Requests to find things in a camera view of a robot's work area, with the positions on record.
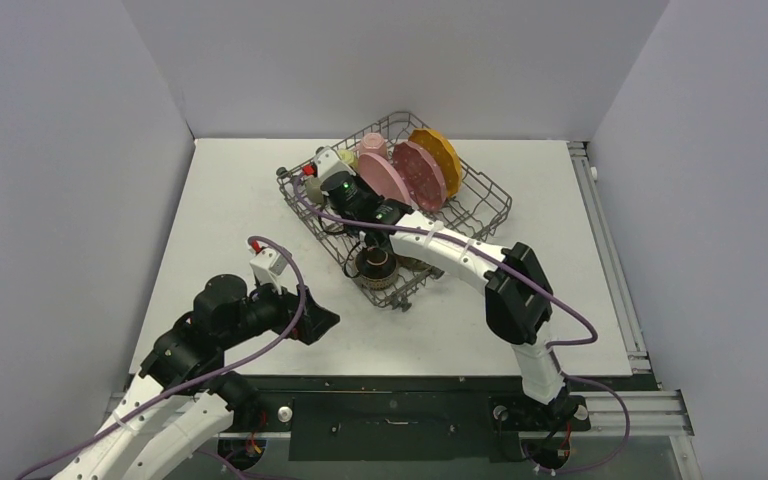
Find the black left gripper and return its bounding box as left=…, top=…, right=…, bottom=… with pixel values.
left=220, top=270, right=339, bottom=350

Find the grey wire dish rack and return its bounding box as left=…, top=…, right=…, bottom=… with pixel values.
left=276, top=111, right=513, bottom=311

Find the small grey-green cup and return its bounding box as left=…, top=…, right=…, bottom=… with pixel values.
left=303, top=177, right=327, bottom=206

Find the pale yellow mug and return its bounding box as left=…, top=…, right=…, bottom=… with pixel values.
left=337, top=149, right=358, bottom=170

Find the light pink bear plate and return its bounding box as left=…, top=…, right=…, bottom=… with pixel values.
left=357, top=152, right=417, bottom=209

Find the pink mug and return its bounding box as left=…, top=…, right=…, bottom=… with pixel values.
left=356, top=132, right=388, bottom=158

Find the brown ceramic bowl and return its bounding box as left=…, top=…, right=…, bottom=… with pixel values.
left=396, top=254, right=432, bottom=272
left=354, top=247, right=399, bottom=291

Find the orange polka dot plate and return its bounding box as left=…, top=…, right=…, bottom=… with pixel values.
left=409, top=128, right=463, bottom=198

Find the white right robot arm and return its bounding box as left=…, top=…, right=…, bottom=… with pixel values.
left=320, top=172, right=589, bottom=431

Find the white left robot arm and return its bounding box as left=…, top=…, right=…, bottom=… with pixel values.
left=56, top=274, right=340, bottom=479

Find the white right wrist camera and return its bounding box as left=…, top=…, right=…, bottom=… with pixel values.
left=301, top=147, right=350, bottom=181

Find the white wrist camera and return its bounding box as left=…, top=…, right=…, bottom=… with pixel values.
left=301, top=147, right=350, bottom=181
left=249, top=241, right=288, bottom=295

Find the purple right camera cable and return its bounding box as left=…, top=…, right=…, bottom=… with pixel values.
left=291, top=173, right=632, bottom=477

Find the purple camera cable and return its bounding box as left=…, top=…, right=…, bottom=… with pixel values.
left=16, top=235, right=308, bottom=480
left=291, top=173, right=632, bottom=477

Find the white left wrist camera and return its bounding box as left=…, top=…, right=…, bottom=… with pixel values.
left=249, top=241, right=288, bottom=295

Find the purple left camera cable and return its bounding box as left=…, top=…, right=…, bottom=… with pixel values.
left=16, top=235, right=308, bottom=480

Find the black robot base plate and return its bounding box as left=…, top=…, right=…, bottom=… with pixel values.
left=216, top=375, right=591, bottom=471

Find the aluminium frame rail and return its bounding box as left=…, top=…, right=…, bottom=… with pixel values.
left=567, top=141, right=693, bottom=437

